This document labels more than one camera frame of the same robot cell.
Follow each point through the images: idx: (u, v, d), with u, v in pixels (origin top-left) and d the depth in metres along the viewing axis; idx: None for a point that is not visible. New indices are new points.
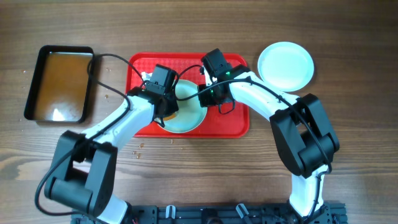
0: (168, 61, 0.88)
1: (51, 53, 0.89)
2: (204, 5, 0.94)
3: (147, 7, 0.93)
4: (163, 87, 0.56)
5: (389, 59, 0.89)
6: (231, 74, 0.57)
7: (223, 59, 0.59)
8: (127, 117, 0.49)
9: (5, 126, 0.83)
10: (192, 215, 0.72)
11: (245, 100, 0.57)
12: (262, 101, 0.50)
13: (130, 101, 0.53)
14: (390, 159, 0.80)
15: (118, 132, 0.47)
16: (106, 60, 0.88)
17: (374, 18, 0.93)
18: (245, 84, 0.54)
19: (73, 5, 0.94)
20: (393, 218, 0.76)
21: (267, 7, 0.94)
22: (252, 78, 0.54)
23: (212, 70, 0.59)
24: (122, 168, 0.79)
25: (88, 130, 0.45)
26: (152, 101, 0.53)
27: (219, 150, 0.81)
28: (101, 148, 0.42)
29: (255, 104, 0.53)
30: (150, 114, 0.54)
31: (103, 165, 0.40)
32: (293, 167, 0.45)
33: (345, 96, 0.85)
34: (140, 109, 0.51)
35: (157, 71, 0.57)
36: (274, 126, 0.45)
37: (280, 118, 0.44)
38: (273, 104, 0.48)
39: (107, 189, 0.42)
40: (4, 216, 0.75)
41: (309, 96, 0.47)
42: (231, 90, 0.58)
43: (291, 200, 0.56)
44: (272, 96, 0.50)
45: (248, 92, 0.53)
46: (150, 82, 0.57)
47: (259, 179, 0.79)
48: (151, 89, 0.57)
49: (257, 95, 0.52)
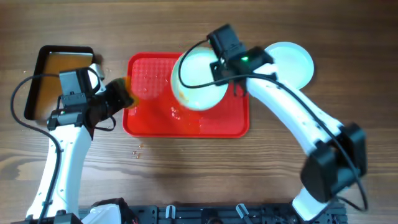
0: (168, 61, 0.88)
1: (51, 53, 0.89)
2: (204, 5, 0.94)
3: (147, 7, 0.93)
4: (82, 93, 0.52)
5: (389, 59, 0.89)
6: (249, 61, 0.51)
7: (235, 37, 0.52)
8: (62, 163, 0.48)
9: (5, 126, 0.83)
10: (192, 214, 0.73)
11: (265, 99, 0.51)
12: (296, 117, 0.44)
13: (56, 138, 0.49)
14: (389, 158, 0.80)
15: (63, 190, 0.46)
16: (105, 60, 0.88)
17: (374, 18, 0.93)
18: (271, 85, 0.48)
19: (73, 5, 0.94)
20: (393, 218, 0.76)
21: (266, 7, 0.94)
22: (278, 77, 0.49)
23: (220, 50, 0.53)
24: (122, 168, 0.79)
25: (33, 210, 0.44)
26: (78, 122, 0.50)
27: (219, 149, 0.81)
28: (56, 217, 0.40)
29: (277, 108, 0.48)
30: (87, 132, 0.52)
31: None
32: (318, 194, 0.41)
33: (344, 96, 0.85)
34: (71, 144, 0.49)
35: (66, 81, 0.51)
36: (313, 161, 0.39)
37: (321, 154, 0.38)
38: (311, 127, 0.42)
39: None
40: (3, 217, 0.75)
41: (352, 126, 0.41)
42: (248, 85, 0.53)
43: (295, 204, 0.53)
44: (308, 116, 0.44)
45: (275, 98, 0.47)
46: (64, 95, 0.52)
47: (258, 179, 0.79)
48: (70, 101, 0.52)
49: (287, 106, 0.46)
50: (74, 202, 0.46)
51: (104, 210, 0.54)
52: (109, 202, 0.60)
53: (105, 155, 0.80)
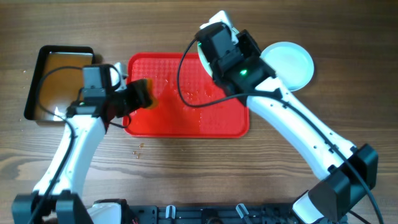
0: (168, 61, 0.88)
1: (51, 53, 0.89)
2: (204, 5, 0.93)
3: (147, 7, 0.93)
4: (102, 89, 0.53)
5: (389, 60, 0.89)
6: (247, 75, 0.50)
7: (231, 43, 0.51)
8: (75, 147, 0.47)
9: (5, 126, 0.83)
10: (192, 215, 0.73)
11: (264, 114, 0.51)
12: (309, 142, 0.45)
13: (71, 123, 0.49)
14: (390, 158, 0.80)
15: (72, 172, 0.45)
16: (105, 60, 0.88)
17: (374, 18, 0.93)
18: (276, 104, 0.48)
19: (73, 5, 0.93)
20: (393, 217, 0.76)
21: (267, 7, 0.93)
22: (283, 93, 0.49)
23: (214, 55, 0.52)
24: (122, 168, 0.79)
25: (41, 185, 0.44)
26: (96, 114, 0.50)
27: (219, 149, 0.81)
28: (62, 199, 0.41)
29: (283, 127, 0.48)
30: (101, 125, 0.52)
31: (69, 215, 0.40)
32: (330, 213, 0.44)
33: (344, 96, 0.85)
34: (86, 132, 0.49)
35: (89, 75, 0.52)
36: (326, 189, 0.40)
37: (337, 182, 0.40)
38: (323, 152, 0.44)
39: None
40: (4, 216, 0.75)
41: (363, 147, 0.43)
42: (248, 102, 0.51)
43: (295, 209, 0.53)
44: (318, 138, 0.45)
45: (283, 118, 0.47)
46: (85, 88, 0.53)
47: (258, 179, 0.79)
48: (91, 95, 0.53)
49: (298, 130, 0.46)
50: (79, 186, 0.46)
51: (106, 206, 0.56)
52: (112, 201, 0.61)
53: (105, 155, 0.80)
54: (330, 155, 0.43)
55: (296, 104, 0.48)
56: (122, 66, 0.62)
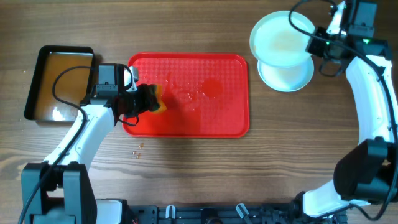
0: (168, 61, 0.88)
1: (51, 53, 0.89)
2: (204, 5, 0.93)
3: (147, 7, 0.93)
4: (116, 85, 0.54)
5: None
6: (367, 45, 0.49)
7: (370, 18, 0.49)
8: (86, 130, 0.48)
9: (5, 126, 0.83)
10: (192, 215, 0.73)
11: (354, 80, 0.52)
12: (376, 111, 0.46)
13: (84, 110, 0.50)
14: None
15: (81, 148, 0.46)
16: (105, 60, 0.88)
17: None
18: (372, 74, 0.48)
19: (73, 5, 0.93)
20: (393, 218, 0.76)
21: (267, 7, 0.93)
22: (385, 73, 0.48)
23: (349, 20, 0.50)
24: (122, 168, 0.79)
25: (50, 157, 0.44)
26: (108, 104, 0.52)
27: (219, 149, 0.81)
28: (69, 167, 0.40)
29: (362, 93, 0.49)
30: (111, 116, 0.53)
31: (74, 185, 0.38)
32: (345, 182, 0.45)
33: (345, 96, 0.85)
34: (96, 117, 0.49)
35: (102, 71, 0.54)
36: (364, 146, 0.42)
37: (377, 144, 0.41)
38: (384, 125, 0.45)
39: (90, 207, 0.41)
40: (4, 216, 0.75)
41: None
42: (352, 62, 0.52)
43: (304, 196, 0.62)
44: (388, 116, 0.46)
45: (369, 88, 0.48)
46: (99, 84, 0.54)
47: (258, 179, 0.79)
48: (104, 91, 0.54)
49: (378, 99, 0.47)
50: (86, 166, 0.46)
51: (109, 201, 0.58)
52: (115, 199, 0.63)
53: (105, 155, 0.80)
54: (385, 131, 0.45)
55: (390, 86, 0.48)
56: (135, 71, 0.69)
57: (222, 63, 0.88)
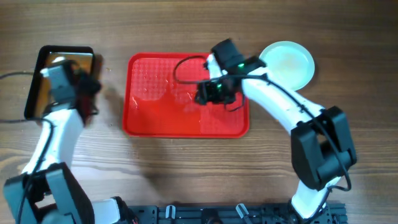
0: (168, 61, 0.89)
1: (51, 53, 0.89)
2: (204, 5, 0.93)
3: (147, 7, 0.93)
4: (72, 86, 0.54)
5: (389, 59, 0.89)
6: (244, 67, 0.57)
7: (234, 50, 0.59)
8: (55, 135, 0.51)
9: (5, 126, 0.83)
10: (192, 215, 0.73)
11: (257, 98, 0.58)
12: (282, 106, 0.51)
13: (50, 118, 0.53)
14: (389, 159, 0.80)
15: (56, 151, 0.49)
16: (105, 60, 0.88)
17: (374, 18, 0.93)
18: (261, 83, 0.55)
19: (73, 5, 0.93)
20: (393, 218, 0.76)
21: (266, 7, 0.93)
22: (268, 76, 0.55)
23: (221, 60, 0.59)
24: (122, 168, 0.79)
25: (28, 167, 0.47)
26: (71, 106, 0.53)
27: (219, 149, 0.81)
28: (50, 170, 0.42)
29: (266, 102, 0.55)
30: (78, 117, 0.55)
31: (61, 183, 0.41)
32: (307, 178, 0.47)
33: (344, 96, 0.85)
34: (63, 122, 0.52)
35: (53, 76, 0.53)
36: (295, 139, 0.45)
37: (304, 132, 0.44)
38: (295, 112, 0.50)
39: (84, 201, 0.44)
40: (4, 216, 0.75)
41: (332, 109, 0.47)
42: (243, 86, 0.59)
43: (293, 201, 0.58)
44: (292, 102, 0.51)
45: (264, 92, 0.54)
46: (52, 90, 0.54)
47: (258, 179, 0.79)
48: (60, 96, 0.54)
49: (274, 98, 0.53)
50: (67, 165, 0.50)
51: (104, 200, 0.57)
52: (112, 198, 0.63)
53: (106, 155, 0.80)
54: (300, 115, 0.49)
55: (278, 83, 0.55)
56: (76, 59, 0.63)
57: None
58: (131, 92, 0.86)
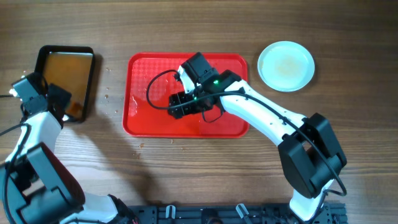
0: (168, 61, 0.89)
1: (51, 53, 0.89)
2: (204, 5, 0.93)
3: (147, 7, 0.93)
4: (40, 94, 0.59)
5: (389, 59, 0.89)
6: (219, 84, 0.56)
7: (208, 65, 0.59)
8: (33, 131, 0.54)
9: (5, 126, 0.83)
10: (192, 215, 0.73)
11: (237, 112, 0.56)
12: (265, 121, 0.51)
13: (27, 122, 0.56)
14: (389, 158, 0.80)
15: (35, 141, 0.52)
16: (105, 60, 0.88)
17: (374, 18, 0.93)
18: (240, 98, 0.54)
19: (73, 5, 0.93)
20: (393, 218, 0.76)
21: (266, 7, 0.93)
22: (245, 89, 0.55)
23: (195, 76, 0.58)
24: (122, 169, 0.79)
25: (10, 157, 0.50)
26: (46, 108, 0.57)
27: (219, 149, 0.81)
28: (30, 150, 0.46)
29: (248, 117, 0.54)
30: (54, 118, 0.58)
31: (42, 158, 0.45)
32: (301, 188, 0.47)
33: (344, 96, 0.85)
34: (38, 121, 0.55)
35: (22, 88, 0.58)
36: (283, 154, 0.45)
37: (290, 145, 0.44)
38: (278, 126, 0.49)
39: (69, 178, 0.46)
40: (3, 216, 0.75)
41: (314, 116, 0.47)
42: (222, 104, 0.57)
43: (291, 207, 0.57)
44: (275, 115, 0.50)
45: (245, 106, 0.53)
46: (25, 102, 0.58)
47: (258, 179, 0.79)
48: (32, 105, 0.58)
49: (255, 112, 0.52)
50: None
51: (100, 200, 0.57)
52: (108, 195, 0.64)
53: (105, 155, 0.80)
54: (284, 128, 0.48)
55: (259, 97, 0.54)
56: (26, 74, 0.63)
57: (222, 63, 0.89)
58: (132, 92, 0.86)
